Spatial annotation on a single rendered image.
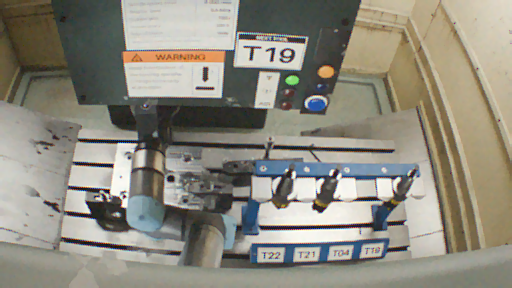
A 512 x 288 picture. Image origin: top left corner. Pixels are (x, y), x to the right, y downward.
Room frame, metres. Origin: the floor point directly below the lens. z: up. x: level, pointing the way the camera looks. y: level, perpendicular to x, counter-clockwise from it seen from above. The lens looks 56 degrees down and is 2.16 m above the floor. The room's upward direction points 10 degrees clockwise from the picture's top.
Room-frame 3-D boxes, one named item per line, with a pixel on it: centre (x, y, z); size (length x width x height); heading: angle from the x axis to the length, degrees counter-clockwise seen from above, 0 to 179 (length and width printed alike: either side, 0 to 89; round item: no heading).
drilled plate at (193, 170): (0.61, 0.29, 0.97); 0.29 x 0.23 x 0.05; 100
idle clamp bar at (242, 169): (0.74, -0.04, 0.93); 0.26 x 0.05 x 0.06; 105
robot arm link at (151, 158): (0.42, 0.20, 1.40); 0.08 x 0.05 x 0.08; 100
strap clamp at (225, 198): (0.60, 0.11, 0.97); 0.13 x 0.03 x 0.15; 100
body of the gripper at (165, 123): (0.50, 0.22, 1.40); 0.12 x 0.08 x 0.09; 10
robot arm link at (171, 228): (0.35, 0.18, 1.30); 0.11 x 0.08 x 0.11; 91
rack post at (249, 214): (0.57, -0.02, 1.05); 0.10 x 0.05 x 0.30; 10
